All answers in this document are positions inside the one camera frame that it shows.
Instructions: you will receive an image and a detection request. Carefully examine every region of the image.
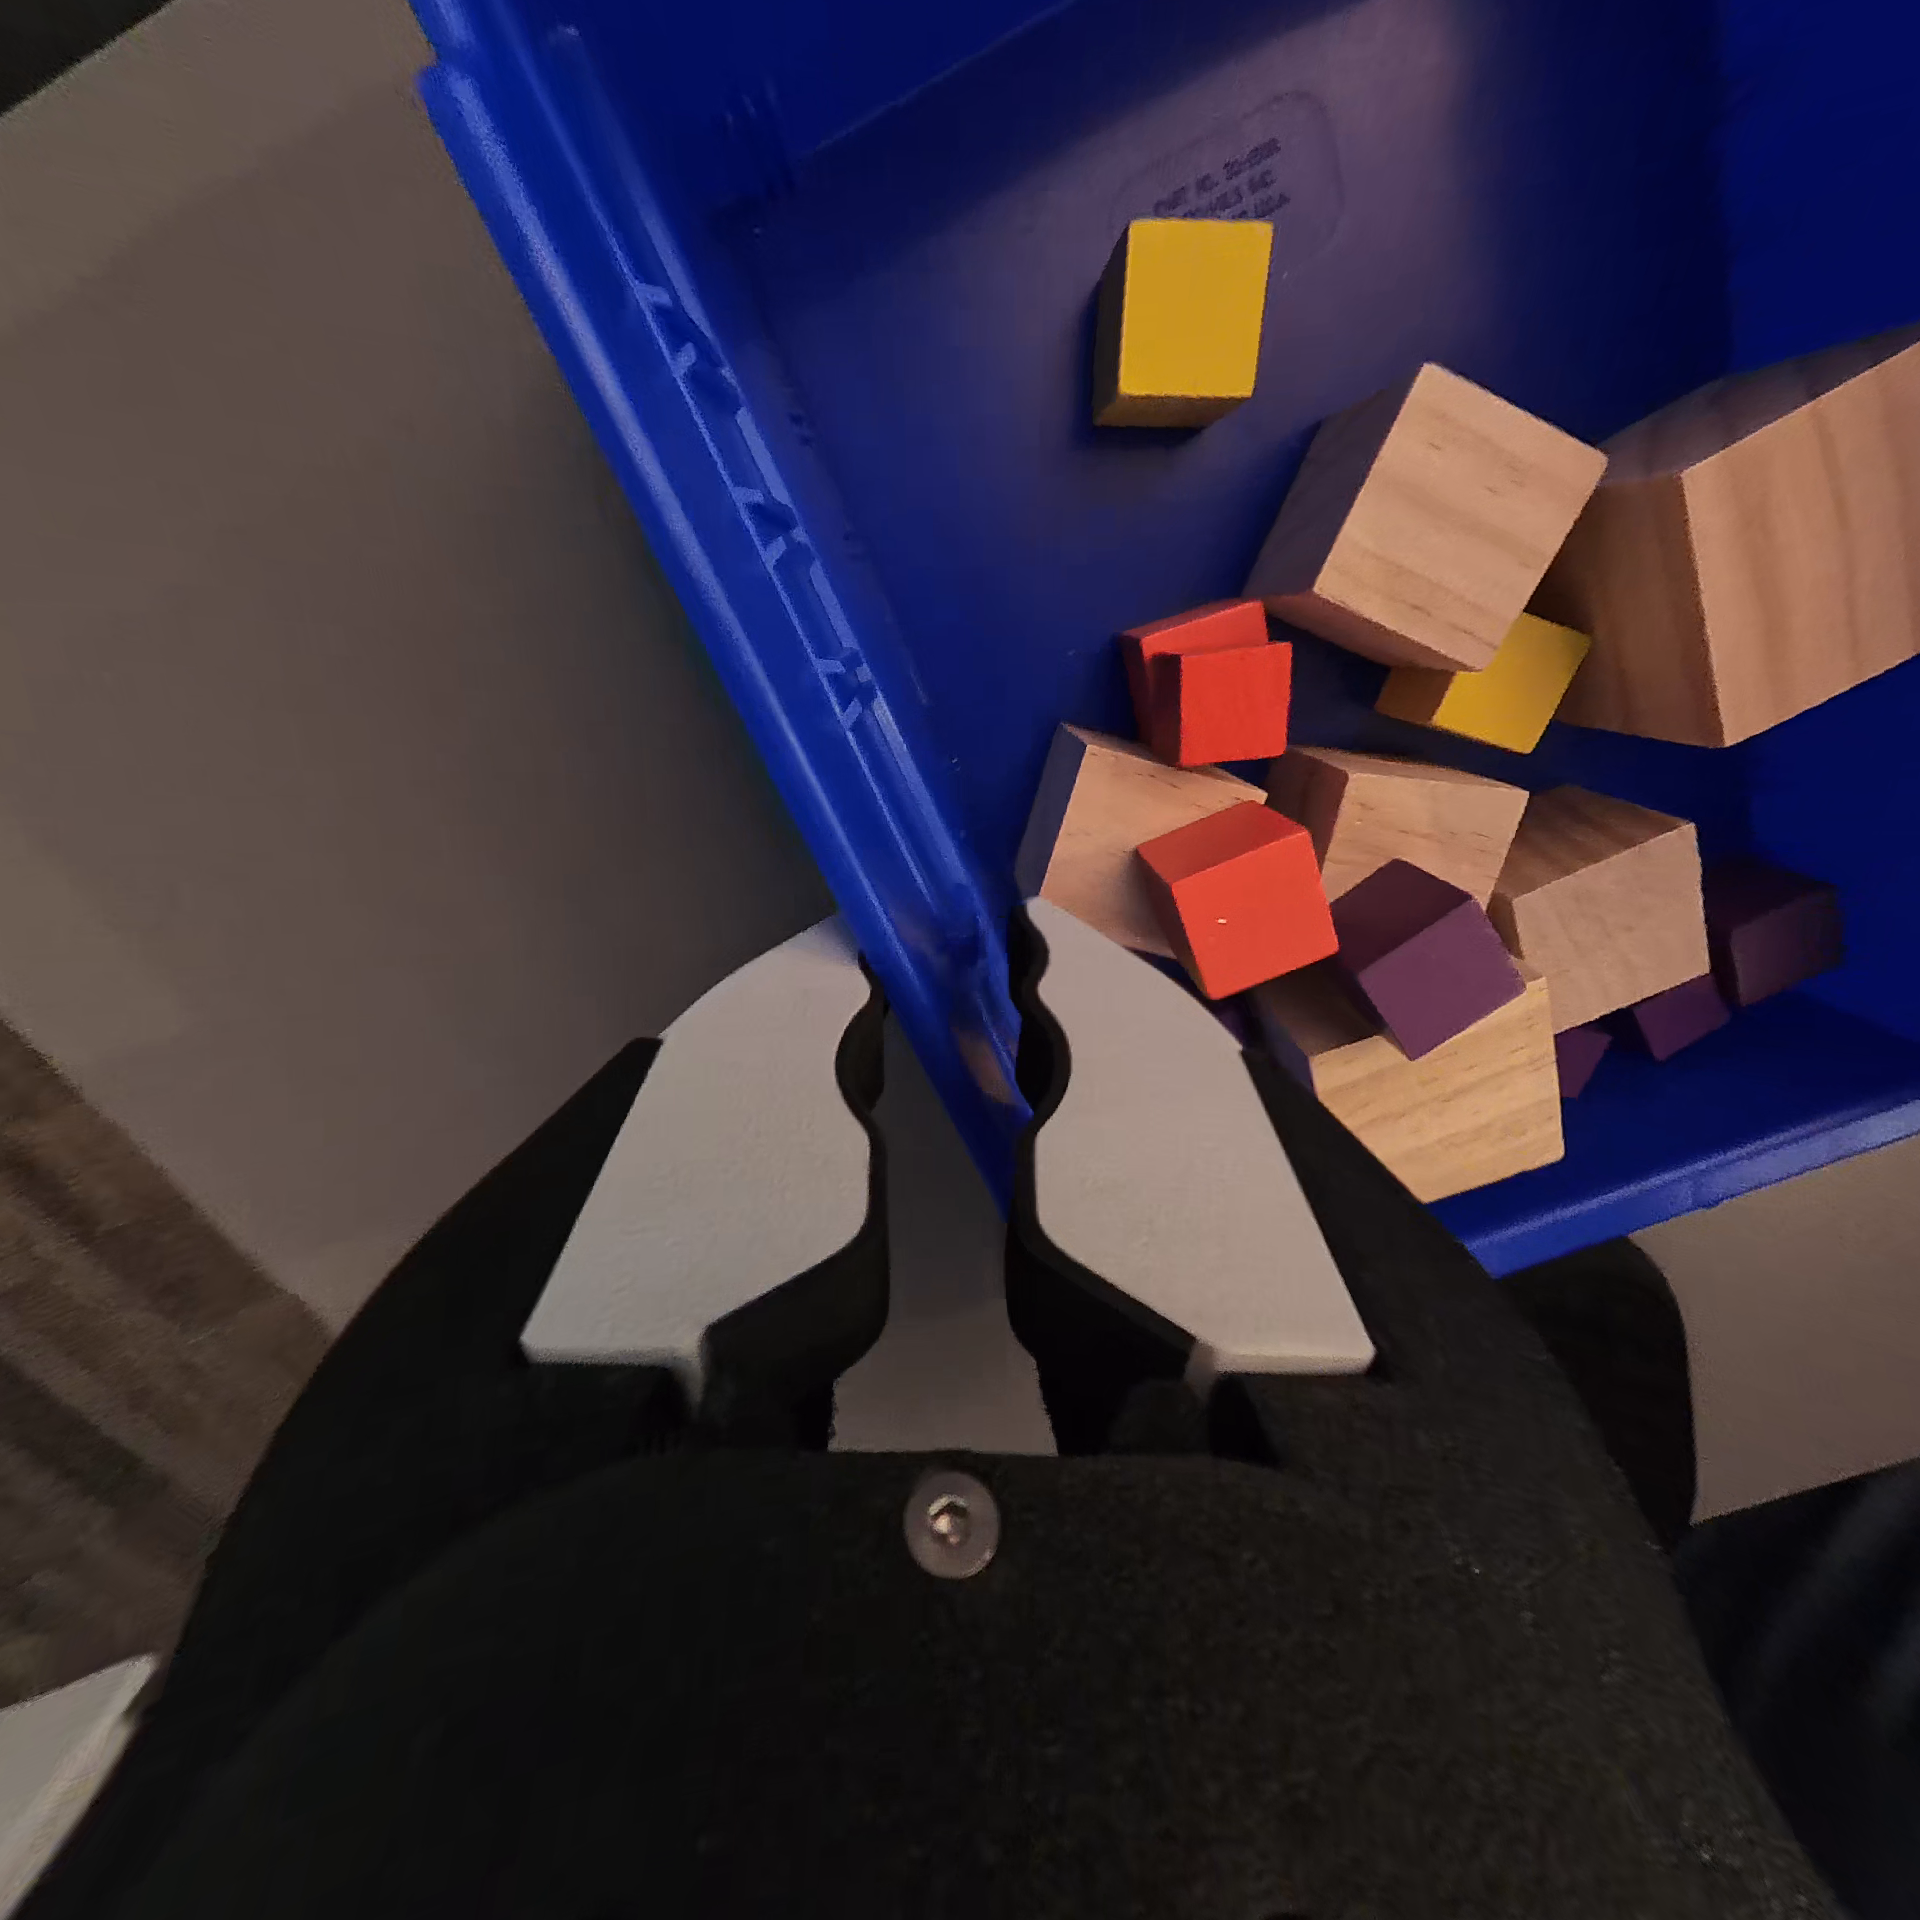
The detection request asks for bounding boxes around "person's dark blue clothing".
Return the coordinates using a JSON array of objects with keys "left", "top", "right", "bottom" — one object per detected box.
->
[{"left": 1663, "top": 1463, "right": 1920, "bottom": 1920}]

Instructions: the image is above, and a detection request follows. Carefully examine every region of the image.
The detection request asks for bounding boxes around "blue plastic box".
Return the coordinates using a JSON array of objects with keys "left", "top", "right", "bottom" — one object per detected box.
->
[{"left": 407, "top": 0, "right": 1920, "bottom": 1279}]

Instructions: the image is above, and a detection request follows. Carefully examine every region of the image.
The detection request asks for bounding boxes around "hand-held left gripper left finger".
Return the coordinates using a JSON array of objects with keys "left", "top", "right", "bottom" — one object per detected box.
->
[{"left": 519, "top": 914, "right": 893, "bottom": 1454}]

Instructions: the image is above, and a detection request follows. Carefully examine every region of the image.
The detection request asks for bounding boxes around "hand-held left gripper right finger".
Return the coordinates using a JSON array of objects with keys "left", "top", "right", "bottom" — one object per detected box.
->
[{"left": 1001, "top": 894, "right": 1382, "bottom": 1456}]

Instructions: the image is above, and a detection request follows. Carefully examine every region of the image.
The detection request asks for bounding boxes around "pile of wooden cubes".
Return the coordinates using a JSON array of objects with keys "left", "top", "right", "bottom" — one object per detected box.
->
[{"left": 1016, "top": 217, "right": 1920, "bottom": 1206}]

